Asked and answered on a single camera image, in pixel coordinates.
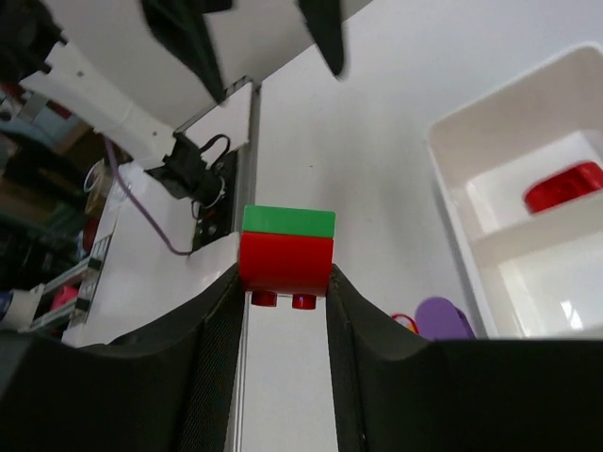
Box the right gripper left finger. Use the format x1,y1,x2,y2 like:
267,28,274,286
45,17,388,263
1,266,245,451

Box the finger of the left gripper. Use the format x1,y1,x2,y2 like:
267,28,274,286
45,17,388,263
140,0,226,101
297,0,346,78

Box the purple rounded lego brick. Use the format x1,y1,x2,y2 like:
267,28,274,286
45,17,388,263
415,297,476,341

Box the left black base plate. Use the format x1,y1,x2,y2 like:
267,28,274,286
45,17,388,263
191,152,238,251

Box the red flower lego brick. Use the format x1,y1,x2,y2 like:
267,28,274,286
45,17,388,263
391,313,419,334

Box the red green watermelon lego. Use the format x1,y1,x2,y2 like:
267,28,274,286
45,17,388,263
238,205,335,311

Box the white divided plastic container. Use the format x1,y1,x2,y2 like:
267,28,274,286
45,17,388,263
427,42,602,339

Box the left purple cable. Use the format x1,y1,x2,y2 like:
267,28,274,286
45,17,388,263
104,136,195,257

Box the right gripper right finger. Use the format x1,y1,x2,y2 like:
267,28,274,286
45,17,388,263
326,268,602,451

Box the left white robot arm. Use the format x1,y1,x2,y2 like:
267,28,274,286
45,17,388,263
1,1,255,207

